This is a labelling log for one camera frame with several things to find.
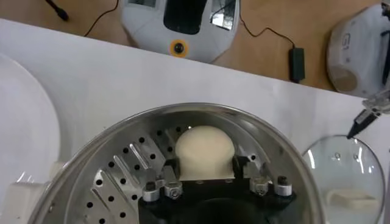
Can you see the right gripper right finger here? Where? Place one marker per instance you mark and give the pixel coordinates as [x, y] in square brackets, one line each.
[259, 185]

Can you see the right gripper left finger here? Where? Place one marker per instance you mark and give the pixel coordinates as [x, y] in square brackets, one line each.
[172, 191]

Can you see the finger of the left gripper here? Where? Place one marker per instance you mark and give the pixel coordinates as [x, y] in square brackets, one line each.
[364, 120]

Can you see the white steamed baozi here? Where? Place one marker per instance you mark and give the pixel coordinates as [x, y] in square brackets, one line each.
[204, 149]

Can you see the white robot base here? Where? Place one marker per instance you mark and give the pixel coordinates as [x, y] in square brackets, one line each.
[146, 27]

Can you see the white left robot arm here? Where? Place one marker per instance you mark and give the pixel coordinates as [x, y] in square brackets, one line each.
[359, 51]

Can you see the steel perforated steamer basket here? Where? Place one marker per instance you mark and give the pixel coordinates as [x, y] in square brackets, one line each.
[122, 146]

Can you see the white round plate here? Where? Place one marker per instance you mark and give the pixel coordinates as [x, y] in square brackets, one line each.
[24, 121]

